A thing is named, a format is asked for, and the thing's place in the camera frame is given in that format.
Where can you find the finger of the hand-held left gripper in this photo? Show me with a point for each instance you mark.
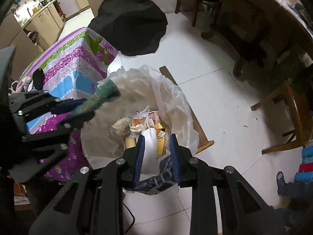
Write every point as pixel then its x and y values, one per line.
pixel 80 121
pixel 69 105

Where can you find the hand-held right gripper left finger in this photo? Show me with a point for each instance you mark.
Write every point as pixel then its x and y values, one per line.
pixel 139 159

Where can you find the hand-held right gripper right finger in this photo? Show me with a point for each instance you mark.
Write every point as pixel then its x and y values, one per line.
pixel 174 159

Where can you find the white plastic bag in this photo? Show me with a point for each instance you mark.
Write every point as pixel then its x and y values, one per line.
pixel 149 149

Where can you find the white blue wipes packet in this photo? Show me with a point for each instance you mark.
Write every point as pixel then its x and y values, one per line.
pixel 163 178

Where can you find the green cloth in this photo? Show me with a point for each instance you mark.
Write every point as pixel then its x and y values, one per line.
pixel 105 93

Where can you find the white red medicine box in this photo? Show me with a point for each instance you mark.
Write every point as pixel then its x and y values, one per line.
pixel 152 115

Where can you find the bin with white plastic liner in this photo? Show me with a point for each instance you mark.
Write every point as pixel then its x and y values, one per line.
pixel 166 90

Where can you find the yellow carton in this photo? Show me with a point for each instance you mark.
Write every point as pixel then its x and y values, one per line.
pixel 160 143

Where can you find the orange carton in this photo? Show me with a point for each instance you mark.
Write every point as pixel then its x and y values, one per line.
pixel 139 122

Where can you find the crumpled clear plastic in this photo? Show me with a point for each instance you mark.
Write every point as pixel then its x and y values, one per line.
pixel 119 126

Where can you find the floral tablecloth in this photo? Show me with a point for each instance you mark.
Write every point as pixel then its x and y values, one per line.
pixel 73 66

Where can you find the black sock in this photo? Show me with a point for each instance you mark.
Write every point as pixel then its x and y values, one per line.
pixel 38 78

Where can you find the wooden plank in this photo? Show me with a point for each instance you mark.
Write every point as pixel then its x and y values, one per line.
pixel 188 117

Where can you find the beige kitchen cabinets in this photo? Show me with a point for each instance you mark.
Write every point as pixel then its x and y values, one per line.
pixel 49 22

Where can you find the black cloth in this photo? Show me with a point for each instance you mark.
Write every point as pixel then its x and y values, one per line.
pixel 132 22

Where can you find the person's blue shoe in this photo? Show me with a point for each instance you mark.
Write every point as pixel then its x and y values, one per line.
pixel 280 178

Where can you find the person's jeans leg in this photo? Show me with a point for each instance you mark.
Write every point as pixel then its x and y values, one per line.
pixel 297 188

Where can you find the light wooden chair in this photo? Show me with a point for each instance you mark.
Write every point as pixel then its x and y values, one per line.
pixel 296 112

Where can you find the blue roll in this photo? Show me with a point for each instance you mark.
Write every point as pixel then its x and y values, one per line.
pixel 307 155
pixel 303 177

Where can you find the red roll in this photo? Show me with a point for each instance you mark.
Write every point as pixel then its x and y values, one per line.
pixel 305 168

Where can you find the dark wooden chair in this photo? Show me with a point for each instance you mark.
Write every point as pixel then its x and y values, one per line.
pixel 195 7

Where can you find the wooden dining table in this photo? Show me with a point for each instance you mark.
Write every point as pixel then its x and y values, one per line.
pixel 244 17

